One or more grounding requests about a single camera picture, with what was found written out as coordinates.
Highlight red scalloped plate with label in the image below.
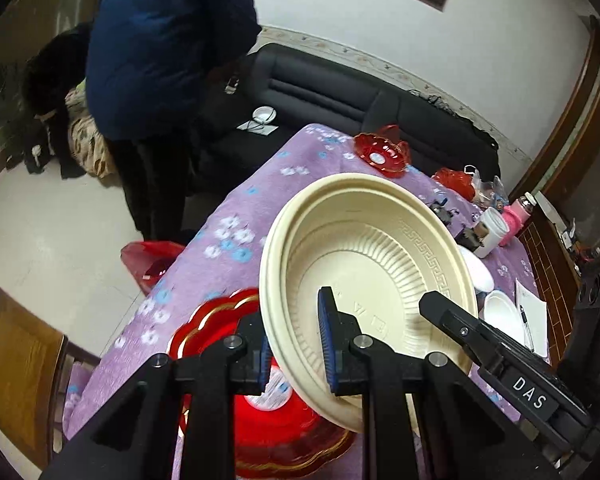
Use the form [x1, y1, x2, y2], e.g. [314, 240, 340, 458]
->
[172, 295, 356, 472]

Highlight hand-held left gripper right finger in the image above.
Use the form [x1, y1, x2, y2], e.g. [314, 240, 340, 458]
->
[317, 286, 561, 480]

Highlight cream plastic plate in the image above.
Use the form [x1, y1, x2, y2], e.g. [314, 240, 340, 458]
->
[258, 172, 480, 433]

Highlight small red scalloped plate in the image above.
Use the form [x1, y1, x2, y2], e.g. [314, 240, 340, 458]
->
[354, 124, 412, 177]

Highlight black sofa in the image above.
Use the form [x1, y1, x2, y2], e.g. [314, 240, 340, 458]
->
[189, 42, 502, 197]

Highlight red plastic bag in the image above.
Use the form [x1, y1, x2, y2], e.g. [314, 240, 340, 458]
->
[120, 240, 187, 297]

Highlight leaf-patterned blanket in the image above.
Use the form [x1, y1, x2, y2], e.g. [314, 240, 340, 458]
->
[63, 82, 115, 179]

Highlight red dish at back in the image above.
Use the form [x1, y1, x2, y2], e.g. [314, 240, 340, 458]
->
[431, 166, 481, 199]

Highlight white paper sheet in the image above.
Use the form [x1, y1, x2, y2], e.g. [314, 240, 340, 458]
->
[236, 119, 282, 138]

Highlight pink flask with knitted sleeve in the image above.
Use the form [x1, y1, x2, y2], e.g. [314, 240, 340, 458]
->
[501, 191, 539, 247]

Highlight purple floral tablecloth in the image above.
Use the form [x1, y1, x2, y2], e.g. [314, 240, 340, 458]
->
[62, 122, 553, 480]

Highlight small white paper bowl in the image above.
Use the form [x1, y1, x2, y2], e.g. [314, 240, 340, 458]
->
[459, 247, 495, 294]

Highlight wooden chair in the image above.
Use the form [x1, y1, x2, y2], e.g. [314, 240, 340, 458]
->
[0, 285, 102, 462]

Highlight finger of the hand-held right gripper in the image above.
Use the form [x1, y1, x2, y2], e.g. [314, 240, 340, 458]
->
[419, 290, 516, 376]

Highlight black bottle with cork top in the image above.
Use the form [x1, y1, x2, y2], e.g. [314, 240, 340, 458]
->
[456, 226, 487, 254]

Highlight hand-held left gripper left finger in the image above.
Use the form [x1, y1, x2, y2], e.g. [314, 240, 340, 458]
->
[45, 310, 276, 480]

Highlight dark cloth pile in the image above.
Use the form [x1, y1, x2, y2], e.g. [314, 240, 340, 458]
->
[22, 22, 99, 182]

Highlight clear plastic bag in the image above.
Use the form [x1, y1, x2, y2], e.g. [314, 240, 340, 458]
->
[472, 175, 511, 211]

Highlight wooden brick-pattern cabinet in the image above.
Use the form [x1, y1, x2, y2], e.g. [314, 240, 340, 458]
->
[517, 200, 589, 367]

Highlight lined paper notepad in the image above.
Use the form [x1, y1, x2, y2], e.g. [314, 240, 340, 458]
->
[514, 277, 551, 359]

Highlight white cup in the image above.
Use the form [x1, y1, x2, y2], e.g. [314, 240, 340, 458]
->
[474, 207, 512, 259]

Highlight black ballpoint pen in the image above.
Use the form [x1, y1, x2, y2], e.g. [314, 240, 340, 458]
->
[519, 305, 535, 352]

